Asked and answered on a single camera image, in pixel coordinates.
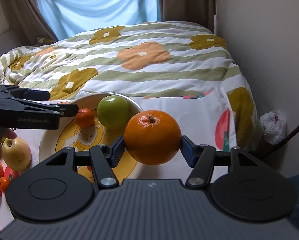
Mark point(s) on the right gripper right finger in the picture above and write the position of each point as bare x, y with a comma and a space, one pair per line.
202, 159

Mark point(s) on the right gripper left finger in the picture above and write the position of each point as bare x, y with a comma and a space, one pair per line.
102, 159

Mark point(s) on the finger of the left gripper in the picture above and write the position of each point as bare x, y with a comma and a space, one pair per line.
62, 110
23, 93

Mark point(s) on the small mandarin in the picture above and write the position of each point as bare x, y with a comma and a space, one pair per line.
84, 118

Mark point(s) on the yellow pear apple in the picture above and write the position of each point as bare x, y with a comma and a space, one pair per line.
16, 153

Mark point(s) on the large green apple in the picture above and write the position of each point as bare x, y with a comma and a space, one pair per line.
113, 112

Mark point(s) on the large orange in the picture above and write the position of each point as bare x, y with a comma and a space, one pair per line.
152, 137

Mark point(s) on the small tangerine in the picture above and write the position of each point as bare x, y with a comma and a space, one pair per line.
4, 183

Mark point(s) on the cream yellow cartoon bowl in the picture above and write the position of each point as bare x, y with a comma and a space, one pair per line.
70, 134

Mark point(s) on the brown left curtain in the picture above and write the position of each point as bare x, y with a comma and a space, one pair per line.
26, 20

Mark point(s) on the brown curtain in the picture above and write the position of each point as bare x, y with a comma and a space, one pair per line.
26, 20
201, 12

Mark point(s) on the white plastic bag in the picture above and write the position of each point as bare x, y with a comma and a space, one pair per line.
274, 124

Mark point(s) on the light blue window cloth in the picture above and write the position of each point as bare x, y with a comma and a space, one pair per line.
69, 17

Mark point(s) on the floral striped duvet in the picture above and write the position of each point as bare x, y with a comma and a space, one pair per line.
153, 60

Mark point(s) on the brown right curtain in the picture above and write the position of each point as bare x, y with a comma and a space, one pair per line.
201, 12

